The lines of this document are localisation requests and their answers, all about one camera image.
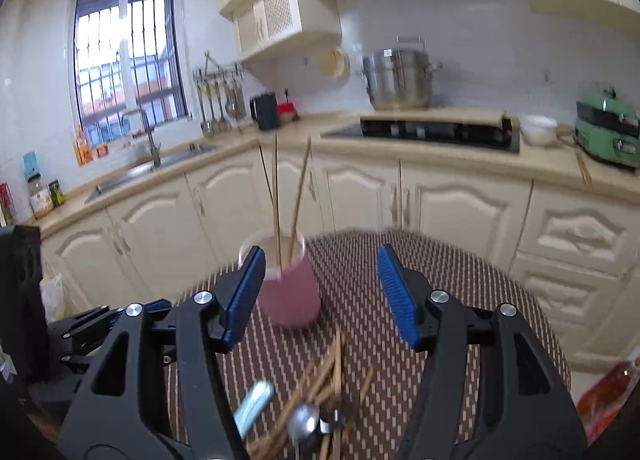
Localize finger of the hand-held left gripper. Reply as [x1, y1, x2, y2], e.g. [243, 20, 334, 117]
[47, 298, 175, 341]
[60, 315, 177, 371]

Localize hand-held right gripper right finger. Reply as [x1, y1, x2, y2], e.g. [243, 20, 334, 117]
[377, 244, 588, 460]

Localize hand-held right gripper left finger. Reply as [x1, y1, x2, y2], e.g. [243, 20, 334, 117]
[55, 245, 267, 460]

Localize pink cup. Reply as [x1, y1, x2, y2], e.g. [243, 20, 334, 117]
[239, 229, 321, 328]

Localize bunch of wooden chopsticks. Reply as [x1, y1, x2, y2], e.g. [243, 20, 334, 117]
[247, 325, 376, 460]

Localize light blue handled knife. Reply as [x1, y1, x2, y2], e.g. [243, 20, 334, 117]
[234, 380, 275, 441]

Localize single wooden chopstick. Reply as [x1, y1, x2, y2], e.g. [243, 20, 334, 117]
[287, 137, 313, 253]

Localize thin dark chopstick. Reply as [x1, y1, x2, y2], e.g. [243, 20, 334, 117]
[258, 143, 277, 208]

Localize metal spoon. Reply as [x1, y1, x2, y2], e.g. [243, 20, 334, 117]
[287, 403, 322, 460]

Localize white plastic bag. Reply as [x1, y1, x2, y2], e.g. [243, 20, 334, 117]
[40, 274, 66, 322]

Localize red storage container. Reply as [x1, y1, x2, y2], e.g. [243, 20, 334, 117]
[0, 183, 16, 226]

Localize labelled glass jar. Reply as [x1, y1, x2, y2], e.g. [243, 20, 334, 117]
[29, 177, 53, 218]

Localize cream lower kitchen cabinets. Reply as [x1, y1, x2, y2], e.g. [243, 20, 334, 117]
[40, 145, 640, 376]

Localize steel kitchen sink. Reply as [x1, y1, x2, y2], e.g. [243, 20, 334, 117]
[84, 143, 218, 205]

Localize orange dish soap bottle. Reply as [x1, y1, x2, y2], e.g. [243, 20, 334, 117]
[75, 126, 93, 166]

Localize black gas hob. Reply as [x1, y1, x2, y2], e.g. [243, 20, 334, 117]
[320, 115, 521, 153]

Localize steel kitchen faucet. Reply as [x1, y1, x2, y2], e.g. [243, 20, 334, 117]
[120, 108, 162, 168]

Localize steel slotted turner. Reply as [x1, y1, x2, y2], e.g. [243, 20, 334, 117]
[207, 83, 220, 133]

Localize steel ladle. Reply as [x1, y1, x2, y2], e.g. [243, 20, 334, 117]
[198, 83, 211, 136]

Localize steel spatula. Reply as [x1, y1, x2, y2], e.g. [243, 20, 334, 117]
[216, 82, 230, 131]

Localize black electric kettle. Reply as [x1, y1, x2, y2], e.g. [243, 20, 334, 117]
[250, 92, 281, 131]

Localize steel skimmer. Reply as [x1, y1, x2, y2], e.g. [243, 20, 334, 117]
[234, 79, 248, 122]

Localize steel steamer pot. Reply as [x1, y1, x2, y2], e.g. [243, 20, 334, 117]
[362, 35, 443, 110]

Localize white bowl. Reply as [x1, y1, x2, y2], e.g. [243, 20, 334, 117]
[520, 115, 558, 147]

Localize orange red plastic bag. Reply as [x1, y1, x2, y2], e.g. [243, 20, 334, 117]
[577, 357, 640, 428]

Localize barred kitchen window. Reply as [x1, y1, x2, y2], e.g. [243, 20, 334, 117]
[74, 0, 191, 141]

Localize green electric cooker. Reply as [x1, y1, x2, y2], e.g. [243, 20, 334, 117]
[572, 85, 640, 171]

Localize small cream lattice cabinet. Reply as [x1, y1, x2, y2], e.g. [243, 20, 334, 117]
[232, 0, 343, 61]

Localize metal wall utensil rack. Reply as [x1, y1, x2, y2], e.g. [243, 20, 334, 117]
[192, 63, 245, 84]

